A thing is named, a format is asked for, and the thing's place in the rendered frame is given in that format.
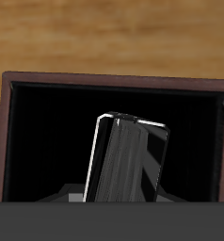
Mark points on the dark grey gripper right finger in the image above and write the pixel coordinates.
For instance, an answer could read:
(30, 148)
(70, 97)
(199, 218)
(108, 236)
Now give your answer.
(163, 196)

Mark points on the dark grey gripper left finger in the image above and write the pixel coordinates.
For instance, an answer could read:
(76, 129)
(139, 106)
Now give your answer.
(71, 194)

